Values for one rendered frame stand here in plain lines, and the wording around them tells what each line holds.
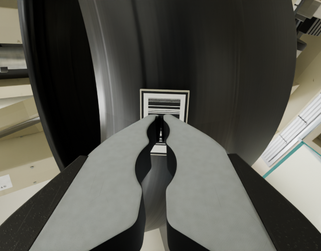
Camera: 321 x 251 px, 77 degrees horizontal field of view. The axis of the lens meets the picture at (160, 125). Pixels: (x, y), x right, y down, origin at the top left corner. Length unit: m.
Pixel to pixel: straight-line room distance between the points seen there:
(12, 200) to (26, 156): 2.26
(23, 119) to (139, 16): 0.74
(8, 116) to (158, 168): 0.76
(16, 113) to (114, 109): 0.73
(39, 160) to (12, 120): 0.17
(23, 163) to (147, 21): 0.74
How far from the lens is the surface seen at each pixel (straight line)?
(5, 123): 0.89
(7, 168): 0.85
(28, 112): 0.88
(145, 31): 0.17
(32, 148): 0.88
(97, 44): 0.20
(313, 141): 0.78
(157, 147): 0.18
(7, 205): 3.09
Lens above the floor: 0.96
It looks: 39 degrees up
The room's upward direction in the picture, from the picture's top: 157 degrees counter-clockwise
